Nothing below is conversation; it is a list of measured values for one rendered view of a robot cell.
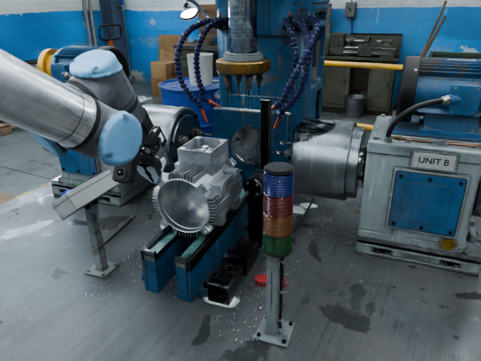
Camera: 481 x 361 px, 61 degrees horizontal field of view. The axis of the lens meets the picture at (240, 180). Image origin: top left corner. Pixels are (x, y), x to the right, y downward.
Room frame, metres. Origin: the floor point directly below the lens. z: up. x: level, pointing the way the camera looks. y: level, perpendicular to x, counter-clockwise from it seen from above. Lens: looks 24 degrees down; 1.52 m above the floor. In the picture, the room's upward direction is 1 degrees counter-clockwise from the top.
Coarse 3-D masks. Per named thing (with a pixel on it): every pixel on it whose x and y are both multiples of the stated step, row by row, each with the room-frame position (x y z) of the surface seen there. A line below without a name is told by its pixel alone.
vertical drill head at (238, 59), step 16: (240, 0) 1.35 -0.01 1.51; (256, 0) 1.37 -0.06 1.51; (240, 16) 1.35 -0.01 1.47; (256, 16) 1.37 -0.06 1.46; (240, 32) 1.35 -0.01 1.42; (256, 32) 1.38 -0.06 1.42; (240, 48) 1.35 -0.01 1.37; (256, 48) 1.38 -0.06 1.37; (224, 64) 1.32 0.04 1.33; (240, 64) 1.30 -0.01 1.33; (256, 64) 1.31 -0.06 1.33; (224, 80) 1.36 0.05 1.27; (256, 80) 1.41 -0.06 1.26
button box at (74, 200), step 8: (96, 176) 1.02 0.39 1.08; (104, 176) 1.04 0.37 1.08; (88, 184) 0.98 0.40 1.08; (96, 184) 1.00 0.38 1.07; (104, 184) 1.02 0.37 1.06; (112, 184) 1.04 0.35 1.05; (72, 192) 0.93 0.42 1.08; (80, 192) 0.95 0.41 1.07; (88, 192) 0.96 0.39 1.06; (96, 192) 0.98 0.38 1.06; (104, 192) 1.00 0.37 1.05; (64, 200) 0.91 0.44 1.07; (72, 200) 0.91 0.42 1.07; (80, 200) 0.93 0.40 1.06; (88, 200) 0.94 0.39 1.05; (56, 208) 0.93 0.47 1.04; (64, 208) 0.92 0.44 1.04; (72, 208) 0.91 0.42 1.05; (80, 208) 0.94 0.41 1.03; (64, 216) 0.92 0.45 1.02
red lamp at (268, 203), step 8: (264, 200) 0.73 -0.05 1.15; (272, 200) 0.71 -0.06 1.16; (280, 200) 0.71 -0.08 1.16; (288, 200) 0.72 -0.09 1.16; (264, 208) 0.73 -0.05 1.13; (272, 208) 0.71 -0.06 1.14; (280, 208) 0.71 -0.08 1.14; (288, 208) 0.72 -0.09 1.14; (272, 216) 0.71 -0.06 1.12; (280, 216) 0.71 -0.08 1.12
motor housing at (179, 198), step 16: (176, 176) 0.98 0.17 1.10; (192, 176) 0.97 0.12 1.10; (208, 176) 1.02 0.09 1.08; (224, 176) 1.05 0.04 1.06; (160, 192) 1.00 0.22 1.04; (176, 192) 1.08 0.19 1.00; (192, 192) 1.14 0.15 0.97; (208, 192) 0.96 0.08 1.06; (160, 208) 1.00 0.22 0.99; (176, 208) 1.05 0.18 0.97; (192, 208) 1.08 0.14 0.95; (208, 208) 0.94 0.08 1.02; (224, 208) 1.00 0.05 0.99; (176, 224) 0.99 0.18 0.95; (192, 224) 1.00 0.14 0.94
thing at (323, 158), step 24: (312, 120) 1.25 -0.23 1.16; (336, 120) 1.25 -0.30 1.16; (288, 144) 1.33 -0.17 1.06; (312, 144) 1.16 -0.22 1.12; (336, 144) 1.14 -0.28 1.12; (360, 144) 1.13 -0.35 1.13; (312, 168) 1.13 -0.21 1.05; (336, 168) 1.11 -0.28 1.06; (360, 168) 1.15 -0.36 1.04; (312, 192) 1.16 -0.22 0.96; (336, 192) 1.12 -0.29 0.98
